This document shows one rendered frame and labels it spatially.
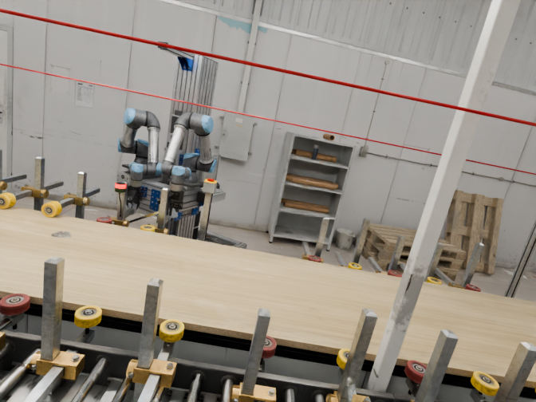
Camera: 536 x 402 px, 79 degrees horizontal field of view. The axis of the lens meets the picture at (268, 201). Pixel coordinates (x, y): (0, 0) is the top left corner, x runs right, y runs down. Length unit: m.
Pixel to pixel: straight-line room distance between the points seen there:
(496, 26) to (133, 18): 4.34
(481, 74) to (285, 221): 4.16
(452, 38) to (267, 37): 2.66
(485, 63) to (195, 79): 2.21
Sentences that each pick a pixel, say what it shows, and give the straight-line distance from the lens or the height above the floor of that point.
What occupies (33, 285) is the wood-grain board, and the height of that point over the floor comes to 0.90.
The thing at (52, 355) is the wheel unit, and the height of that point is 0.85.
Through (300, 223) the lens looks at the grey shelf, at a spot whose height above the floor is 0.22.
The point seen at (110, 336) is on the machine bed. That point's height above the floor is 0.77.
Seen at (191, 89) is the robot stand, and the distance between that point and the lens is 2.88.
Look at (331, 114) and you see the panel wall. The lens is 4.88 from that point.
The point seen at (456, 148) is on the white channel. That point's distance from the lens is 1.07.
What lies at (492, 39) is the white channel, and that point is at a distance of 1.12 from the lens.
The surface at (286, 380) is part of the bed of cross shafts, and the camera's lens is 1.20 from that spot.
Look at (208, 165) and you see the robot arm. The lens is 2.58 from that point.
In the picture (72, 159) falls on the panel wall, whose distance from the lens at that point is 5.16.
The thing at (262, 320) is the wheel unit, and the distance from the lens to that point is 0.98.
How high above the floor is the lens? 1.63
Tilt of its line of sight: 14 degrees down
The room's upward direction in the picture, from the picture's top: 12 degrees clockwise
